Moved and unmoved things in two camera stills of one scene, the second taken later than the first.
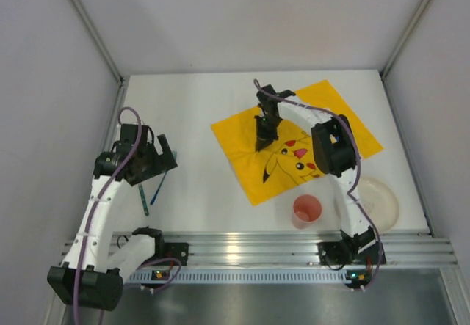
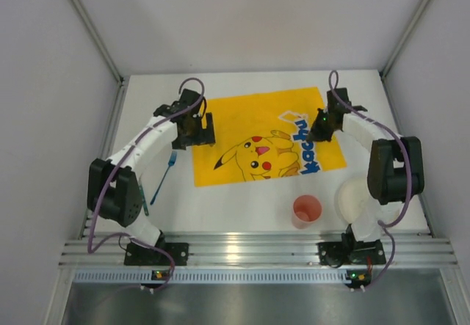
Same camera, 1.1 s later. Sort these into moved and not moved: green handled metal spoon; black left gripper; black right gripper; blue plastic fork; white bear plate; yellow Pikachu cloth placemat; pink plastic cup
Moved: black left gripper; black right gripper; yellow Pikachu cloth placemat
Not moved: blue plastic fork; pink plastic cup; green handled metal spoon; white bear plate
